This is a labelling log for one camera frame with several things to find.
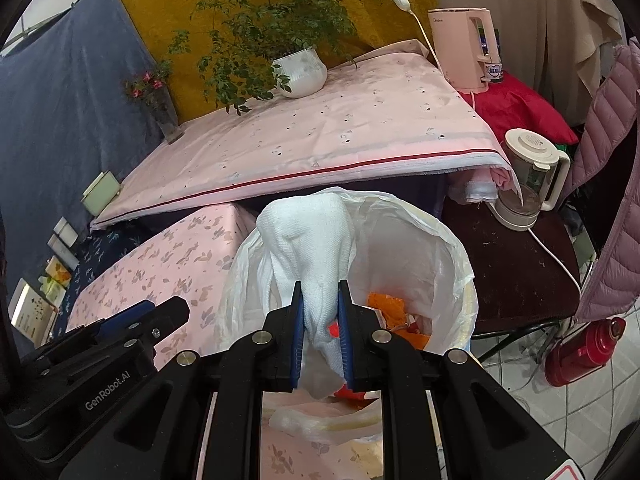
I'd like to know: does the potted green plant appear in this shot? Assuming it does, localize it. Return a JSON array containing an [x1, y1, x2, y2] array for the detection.
[[167, 0, 382, 115]]

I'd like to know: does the white blender cable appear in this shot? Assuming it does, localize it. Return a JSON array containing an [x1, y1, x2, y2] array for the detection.
[[525, 227, 584, 312]]

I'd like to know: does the pink tablecloth with red stripe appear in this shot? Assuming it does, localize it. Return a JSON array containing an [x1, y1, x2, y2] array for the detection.
[[90, 40, 527, 232]]

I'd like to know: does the red thermos flask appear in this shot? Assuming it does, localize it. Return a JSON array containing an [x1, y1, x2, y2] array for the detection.
[[544, 316, 627, 387]]

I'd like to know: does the bin with white bag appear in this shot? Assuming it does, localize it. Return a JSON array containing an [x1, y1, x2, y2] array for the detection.
[[215, 186, 479, 443]]

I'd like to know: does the pink down jacket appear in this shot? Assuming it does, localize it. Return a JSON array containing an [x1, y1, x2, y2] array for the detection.
[[570, 37, 640, 327]]

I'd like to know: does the pink electric kettle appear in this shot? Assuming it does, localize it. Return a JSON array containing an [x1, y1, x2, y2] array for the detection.
[[427, 7, 504, 94]]

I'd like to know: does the yellow and green box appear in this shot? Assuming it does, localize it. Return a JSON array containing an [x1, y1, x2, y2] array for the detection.
[[41, 257, 74, 302]]

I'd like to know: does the beige curtain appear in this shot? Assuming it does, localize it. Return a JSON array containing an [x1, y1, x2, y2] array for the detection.
[[427, 0, 626, 127]]

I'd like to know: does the white towel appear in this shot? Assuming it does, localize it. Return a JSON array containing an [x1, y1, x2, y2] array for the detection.
[[255, 194, 359, 397]]

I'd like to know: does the small white box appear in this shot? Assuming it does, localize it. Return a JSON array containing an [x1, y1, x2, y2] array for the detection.
[[54, 217, 78, 247], [47, 235, 81, 272]]

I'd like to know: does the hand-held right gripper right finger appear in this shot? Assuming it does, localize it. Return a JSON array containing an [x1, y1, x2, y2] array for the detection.
[[338, 280, 571, 480]]

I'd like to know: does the white flat box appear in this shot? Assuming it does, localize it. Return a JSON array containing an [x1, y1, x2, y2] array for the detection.
[[10, 280, 59, 347]]

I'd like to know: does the dark maroon stool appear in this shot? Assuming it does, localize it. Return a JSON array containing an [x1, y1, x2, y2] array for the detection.
[[442, 195, 582, 339]]

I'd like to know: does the yellow hanging cloth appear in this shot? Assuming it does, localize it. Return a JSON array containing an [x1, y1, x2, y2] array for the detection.
[[110, 0, 442, 124]]

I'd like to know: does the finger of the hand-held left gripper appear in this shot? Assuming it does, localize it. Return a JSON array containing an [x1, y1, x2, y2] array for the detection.
[[125, 296, 191, 357], [95, 300, 156, 337]]

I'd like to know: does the blue hanging cloth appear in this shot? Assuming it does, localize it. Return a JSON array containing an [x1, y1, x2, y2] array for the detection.
[[0, 0, 167, 243]]

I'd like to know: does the pink floral tablecloth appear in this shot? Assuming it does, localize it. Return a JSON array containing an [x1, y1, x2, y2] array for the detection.
[[65, 202, 387, 480]]

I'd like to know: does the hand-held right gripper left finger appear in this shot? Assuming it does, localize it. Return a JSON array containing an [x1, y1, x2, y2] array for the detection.
[[57, 282, 306, 480]]

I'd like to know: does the red cloth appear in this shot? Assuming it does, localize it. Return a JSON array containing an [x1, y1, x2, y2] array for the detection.
[[472, 71, 580, 146]]

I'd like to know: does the glass vase with flowers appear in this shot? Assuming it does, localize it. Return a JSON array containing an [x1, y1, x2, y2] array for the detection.
[[125, 70, 185, 144]]

